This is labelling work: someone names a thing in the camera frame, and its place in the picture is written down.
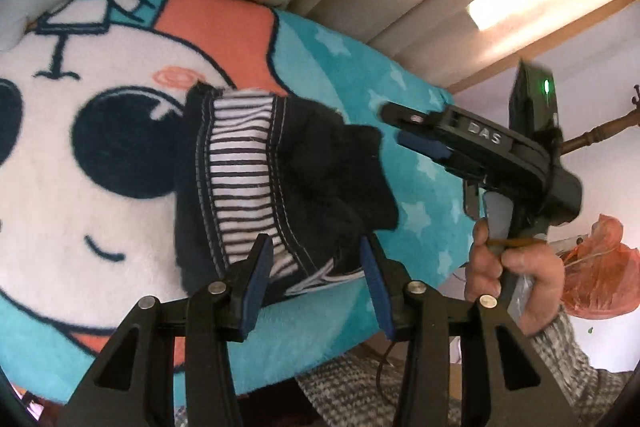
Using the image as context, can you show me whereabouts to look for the dark navy child pants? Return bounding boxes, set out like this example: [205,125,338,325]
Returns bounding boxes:
[175,83,399,303]

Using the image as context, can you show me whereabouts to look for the right hand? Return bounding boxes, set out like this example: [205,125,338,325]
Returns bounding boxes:
[464,219,565,336]

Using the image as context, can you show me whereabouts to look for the grey knit right sleeve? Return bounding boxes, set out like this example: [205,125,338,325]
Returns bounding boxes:
[294,305,637,427]

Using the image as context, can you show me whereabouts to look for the red plastic bag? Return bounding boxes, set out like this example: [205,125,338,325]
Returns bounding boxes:
[561,215,639,320]

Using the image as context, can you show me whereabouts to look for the wooden coat stand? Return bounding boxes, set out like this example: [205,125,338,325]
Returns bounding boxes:
[561,84,640,155]

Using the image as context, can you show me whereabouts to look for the cartoon face fleece blanket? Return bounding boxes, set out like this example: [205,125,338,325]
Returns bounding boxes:
[1,0,449,402]

